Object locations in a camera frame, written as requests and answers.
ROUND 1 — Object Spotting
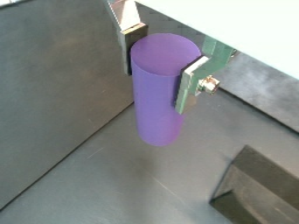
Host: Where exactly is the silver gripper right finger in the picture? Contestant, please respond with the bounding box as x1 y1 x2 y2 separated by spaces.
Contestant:
175 36 234 114

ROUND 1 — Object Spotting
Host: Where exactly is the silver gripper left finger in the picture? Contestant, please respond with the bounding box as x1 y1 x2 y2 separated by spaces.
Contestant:
106 0 148 75

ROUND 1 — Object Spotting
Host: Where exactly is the purple cylinder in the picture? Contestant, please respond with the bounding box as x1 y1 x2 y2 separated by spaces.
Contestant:
131 33 202 146

